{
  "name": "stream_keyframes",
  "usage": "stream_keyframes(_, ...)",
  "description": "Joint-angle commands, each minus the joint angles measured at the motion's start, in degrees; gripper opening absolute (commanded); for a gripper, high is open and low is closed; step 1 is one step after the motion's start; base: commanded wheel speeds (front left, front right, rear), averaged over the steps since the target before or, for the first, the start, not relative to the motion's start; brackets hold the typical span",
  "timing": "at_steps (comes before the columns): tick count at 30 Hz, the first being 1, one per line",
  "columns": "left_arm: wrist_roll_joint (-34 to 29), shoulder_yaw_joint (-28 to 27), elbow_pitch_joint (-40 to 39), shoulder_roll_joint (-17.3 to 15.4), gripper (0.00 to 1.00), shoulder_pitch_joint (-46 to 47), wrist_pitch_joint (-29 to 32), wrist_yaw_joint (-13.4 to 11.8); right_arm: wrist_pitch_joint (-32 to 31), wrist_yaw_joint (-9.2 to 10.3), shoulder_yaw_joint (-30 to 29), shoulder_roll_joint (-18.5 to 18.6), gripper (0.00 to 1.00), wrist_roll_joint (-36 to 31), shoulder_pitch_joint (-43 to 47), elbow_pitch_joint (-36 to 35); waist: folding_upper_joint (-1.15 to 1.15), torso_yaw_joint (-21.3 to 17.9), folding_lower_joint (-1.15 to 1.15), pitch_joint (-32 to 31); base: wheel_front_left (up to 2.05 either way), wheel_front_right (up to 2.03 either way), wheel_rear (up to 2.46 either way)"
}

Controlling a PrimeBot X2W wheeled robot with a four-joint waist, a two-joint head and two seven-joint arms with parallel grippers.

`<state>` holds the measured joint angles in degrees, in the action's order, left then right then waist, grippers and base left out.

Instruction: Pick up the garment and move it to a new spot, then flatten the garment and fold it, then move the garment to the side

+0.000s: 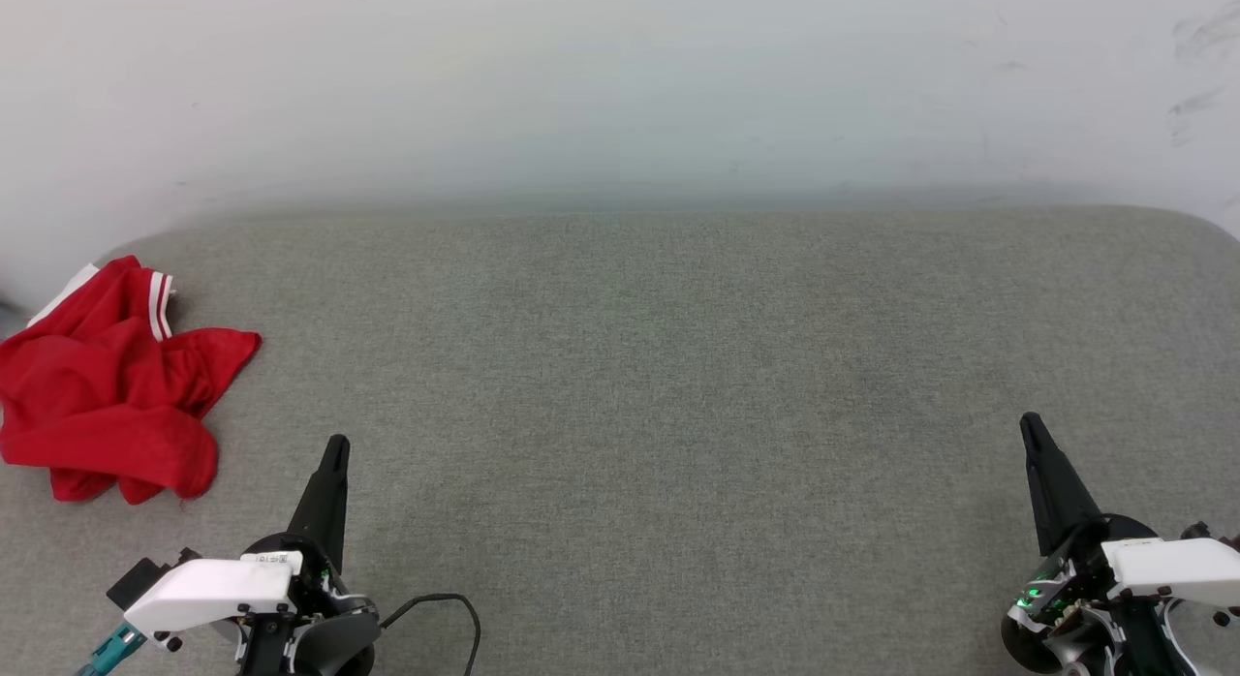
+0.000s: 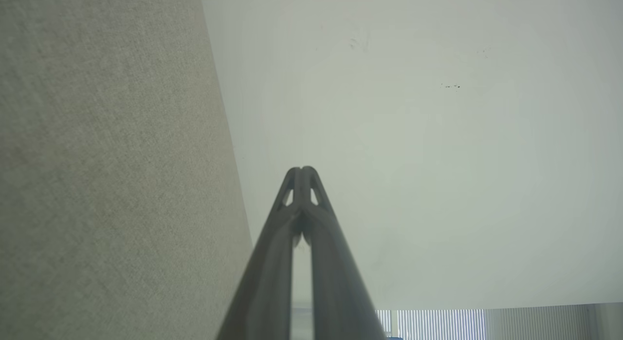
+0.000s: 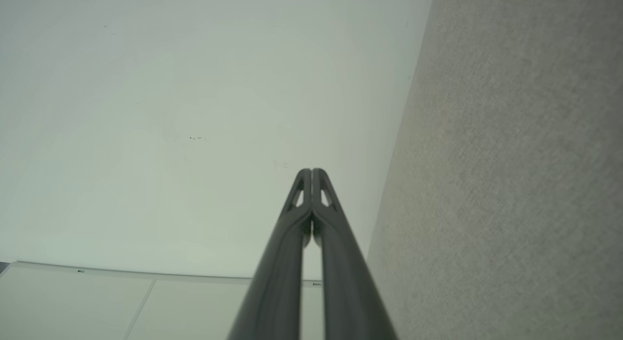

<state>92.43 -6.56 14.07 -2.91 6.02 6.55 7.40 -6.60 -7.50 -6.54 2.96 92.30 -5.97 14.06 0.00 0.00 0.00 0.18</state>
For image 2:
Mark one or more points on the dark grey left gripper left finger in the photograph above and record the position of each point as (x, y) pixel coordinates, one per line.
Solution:
(267, 272)

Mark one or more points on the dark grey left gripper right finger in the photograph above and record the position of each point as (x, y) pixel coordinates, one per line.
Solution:
(336, 281)

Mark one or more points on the white vertical window blinds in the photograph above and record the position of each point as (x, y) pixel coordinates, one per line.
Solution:
(438, 325)

